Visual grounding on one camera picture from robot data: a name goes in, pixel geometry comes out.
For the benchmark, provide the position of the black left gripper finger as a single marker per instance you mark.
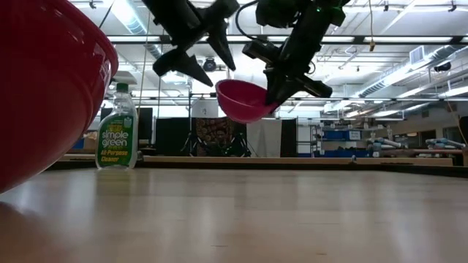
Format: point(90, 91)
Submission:
point(179, 64)
point(222, 45)

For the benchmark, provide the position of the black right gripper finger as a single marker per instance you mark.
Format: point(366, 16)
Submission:
point(271, 85)
point(290, 89)

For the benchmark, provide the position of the small crimson bowl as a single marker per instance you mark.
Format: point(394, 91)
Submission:
point(241, 106)

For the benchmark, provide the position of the grey background robot arm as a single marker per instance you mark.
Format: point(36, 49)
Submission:
point(444, 143)
point(385, 142)

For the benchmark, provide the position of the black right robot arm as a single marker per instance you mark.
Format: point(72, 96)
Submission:
point(292, 11)

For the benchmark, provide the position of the narrow black standing panel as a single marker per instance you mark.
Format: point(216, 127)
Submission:
point(289, 137)

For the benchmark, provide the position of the white sign board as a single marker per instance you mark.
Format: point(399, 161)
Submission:
point(204, 108)

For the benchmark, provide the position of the white standing panel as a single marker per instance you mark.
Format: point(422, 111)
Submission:
point(263, 139)

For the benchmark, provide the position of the blue storage bins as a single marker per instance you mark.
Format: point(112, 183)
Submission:
point(342, 135)

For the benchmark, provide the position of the patterned cloth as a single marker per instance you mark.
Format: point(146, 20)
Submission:
point(214, 131)

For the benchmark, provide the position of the green cleaner spray bottle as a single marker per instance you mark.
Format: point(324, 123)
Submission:
point(117, 146)

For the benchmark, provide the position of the large red bowl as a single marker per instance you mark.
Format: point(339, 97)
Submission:
point(44, 91)

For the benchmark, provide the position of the black overhead camera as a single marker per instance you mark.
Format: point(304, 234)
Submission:
point(210, 65)

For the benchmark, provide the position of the silver ventilation duct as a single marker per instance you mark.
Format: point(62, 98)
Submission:
point(406, 71)

